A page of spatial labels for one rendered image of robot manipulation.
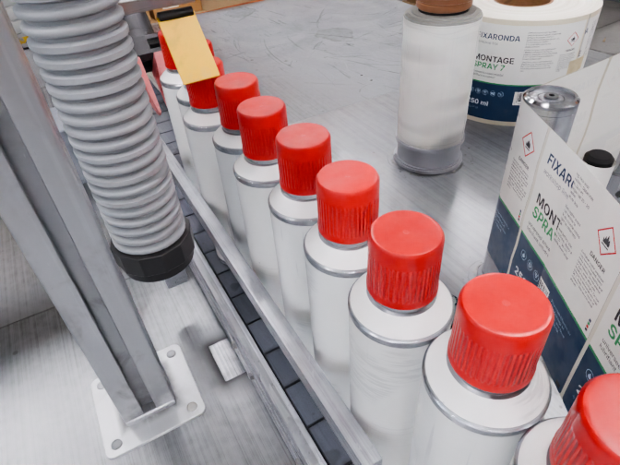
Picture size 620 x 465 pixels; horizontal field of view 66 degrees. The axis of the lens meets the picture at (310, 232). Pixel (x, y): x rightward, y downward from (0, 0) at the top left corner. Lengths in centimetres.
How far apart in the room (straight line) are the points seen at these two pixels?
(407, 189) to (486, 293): 42
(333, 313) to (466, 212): 32
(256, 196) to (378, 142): 38
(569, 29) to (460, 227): 31
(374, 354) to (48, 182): 20
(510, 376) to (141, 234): 15
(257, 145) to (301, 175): 5
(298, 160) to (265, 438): 25
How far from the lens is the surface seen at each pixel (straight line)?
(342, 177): 25
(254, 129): 32
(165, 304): 56
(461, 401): 21
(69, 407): 52
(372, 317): 23
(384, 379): 25
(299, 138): 28
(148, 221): 20
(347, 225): 24
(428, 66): 57
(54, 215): 33
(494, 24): 72
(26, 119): 29
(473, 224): 56
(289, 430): 39
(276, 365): 42
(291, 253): 31
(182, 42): 41
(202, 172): 44
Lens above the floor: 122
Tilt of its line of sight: 40 degrees down
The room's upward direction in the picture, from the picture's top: 5 degrees counter-clockwise
